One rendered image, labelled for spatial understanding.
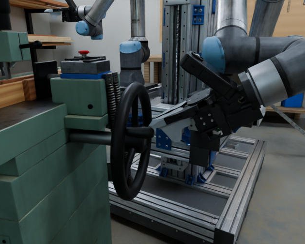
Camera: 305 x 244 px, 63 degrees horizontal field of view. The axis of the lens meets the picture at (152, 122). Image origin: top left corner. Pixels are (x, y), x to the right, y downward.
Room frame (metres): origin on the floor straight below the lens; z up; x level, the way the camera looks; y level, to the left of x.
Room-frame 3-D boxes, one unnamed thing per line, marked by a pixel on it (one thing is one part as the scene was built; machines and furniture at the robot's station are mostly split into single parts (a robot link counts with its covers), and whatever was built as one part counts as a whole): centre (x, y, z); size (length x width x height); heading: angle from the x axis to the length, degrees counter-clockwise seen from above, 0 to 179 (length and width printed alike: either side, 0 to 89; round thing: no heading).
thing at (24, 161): (0.64, 0.32, 0.82); 0.40 x 0.21 x 0.04; 168
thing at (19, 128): (0.69, 0.26, 0.87); 0.61 x 0.30 x 0.06; 168
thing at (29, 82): (0.72, 0.31, 0.93); 0.17 x 0.02 x 0.05; 168
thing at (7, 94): (0.67, 0.33, 0.92); 0.25 x 0.02 x 0.05; 168
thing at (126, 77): (1.40, 0.12, 0.87); 0.15 x 0.15 x 0.10
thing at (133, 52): (1.41, 0.12, 0.98); 0.13 x 0.12 x 0.14; 165
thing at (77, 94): (0.67, 0.17, 0.91); 0.15 x 0.14 x 0.09; 168
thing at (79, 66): (0.68, 0.17, 0.99); 0.13 x 0.11 x 0.06; 168
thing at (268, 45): (0.52, -0.27, 1.02); 0.11 x 0.11 x 0.08; 76
